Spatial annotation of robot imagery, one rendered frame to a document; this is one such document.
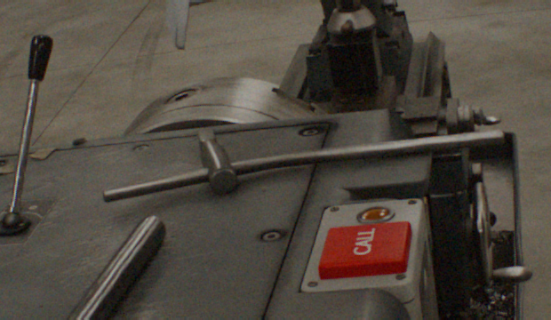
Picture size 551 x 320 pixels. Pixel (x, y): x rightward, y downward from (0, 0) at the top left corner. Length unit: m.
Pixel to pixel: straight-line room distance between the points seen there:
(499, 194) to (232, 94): 1.40
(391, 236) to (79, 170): 0.37
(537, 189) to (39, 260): 3.08
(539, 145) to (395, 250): 3.46
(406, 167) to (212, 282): 0.21
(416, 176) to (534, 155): 3.24
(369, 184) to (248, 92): 0.37
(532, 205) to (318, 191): 2.87
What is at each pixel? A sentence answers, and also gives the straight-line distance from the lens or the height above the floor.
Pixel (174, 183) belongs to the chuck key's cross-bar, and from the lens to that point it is 0.98.
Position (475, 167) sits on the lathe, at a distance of 2.06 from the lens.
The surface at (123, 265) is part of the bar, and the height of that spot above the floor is 1.27.
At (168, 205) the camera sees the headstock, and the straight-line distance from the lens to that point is 0.97.
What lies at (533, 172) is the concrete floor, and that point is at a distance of 4.03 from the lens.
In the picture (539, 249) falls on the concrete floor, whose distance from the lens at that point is 3.51.
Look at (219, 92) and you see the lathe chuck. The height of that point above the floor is 1.24.
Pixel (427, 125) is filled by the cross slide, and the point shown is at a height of 0.96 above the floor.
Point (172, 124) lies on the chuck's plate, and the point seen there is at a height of 1.23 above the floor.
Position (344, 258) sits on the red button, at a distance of 0.80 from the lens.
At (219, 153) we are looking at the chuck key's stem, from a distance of 1.00.
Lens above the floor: 1.63
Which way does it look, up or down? 21 degrees down
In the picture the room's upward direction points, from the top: 10 degrees counter-clockwise
